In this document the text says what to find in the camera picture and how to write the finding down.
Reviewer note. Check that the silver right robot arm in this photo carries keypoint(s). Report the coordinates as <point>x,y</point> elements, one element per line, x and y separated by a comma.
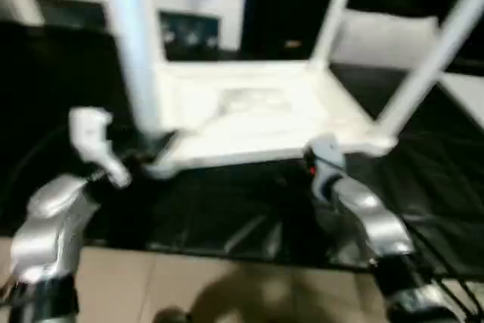
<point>370,225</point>

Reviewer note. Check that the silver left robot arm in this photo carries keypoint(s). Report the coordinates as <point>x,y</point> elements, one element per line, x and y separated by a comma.
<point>49,240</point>

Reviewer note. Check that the black work mat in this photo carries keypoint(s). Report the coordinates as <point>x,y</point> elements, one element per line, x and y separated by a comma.
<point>227,209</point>

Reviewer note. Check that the small brown block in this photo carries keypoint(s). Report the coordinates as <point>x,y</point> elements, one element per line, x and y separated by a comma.
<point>293,44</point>

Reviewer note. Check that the white plastic bag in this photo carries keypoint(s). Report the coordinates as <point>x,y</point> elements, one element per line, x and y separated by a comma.
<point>386,39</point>

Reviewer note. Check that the grey left robot foot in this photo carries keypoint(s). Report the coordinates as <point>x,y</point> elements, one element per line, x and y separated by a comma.
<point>170,316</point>

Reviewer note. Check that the flat white board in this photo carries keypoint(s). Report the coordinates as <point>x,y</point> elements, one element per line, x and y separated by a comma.
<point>465,96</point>

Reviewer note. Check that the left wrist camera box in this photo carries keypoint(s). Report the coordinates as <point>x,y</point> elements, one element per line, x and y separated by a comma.
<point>94,145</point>

